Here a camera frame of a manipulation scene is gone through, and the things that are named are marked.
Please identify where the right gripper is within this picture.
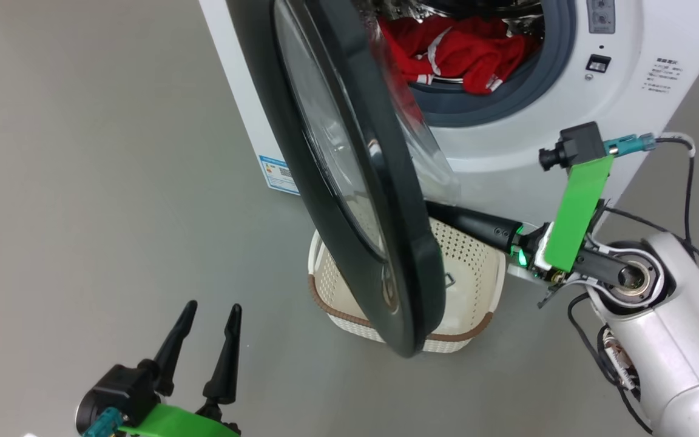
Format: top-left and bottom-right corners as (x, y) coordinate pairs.
(426, 202), (572, 287)

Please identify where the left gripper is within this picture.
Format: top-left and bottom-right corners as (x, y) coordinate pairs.
(154, 300), (243, 436)

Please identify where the round black glass washer door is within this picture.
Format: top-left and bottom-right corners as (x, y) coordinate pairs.
(226, 0), (462, 359)

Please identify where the red garment with white trim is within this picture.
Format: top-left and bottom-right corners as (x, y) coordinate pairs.
(427, 17), (538, 96)

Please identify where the cream perforated laundry basket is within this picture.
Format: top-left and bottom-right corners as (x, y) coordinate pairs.
(307, 217), (508, 354)

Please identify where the white front-load washing machine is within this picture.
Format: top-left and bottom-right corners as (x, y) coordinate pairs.
(198, 0), (699, 228)

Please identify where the blue energy label sticker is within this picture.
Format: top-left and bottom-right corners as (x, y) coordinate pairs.
(258, 155), (301, 196)

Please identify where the green left camera bracket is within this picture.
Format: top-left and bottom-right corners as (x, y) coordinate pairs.
(118, 403), (241, 437)

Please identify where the green camera bracket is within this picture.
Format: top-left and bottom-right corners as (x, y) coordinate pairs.
(118, 403), (241, 437)
(542, 155), (615, 273)

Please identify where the green right camera bracket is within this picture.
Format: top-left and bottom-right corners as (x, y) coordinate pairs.
(542, 155), (615, 273)

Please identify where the teal left cable connector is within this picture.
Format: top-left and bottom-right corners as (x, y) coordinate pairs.
(81, 407), (124, 437)

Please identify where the teal cable connector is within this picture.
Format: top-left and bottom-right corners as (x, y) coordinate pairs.
(603, 133), (657, 158)
(81, 407), (124, 437)

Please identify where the teal right cable connector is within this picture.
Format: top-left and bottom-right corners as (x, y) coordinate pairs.
(603, 133), (657, 158)

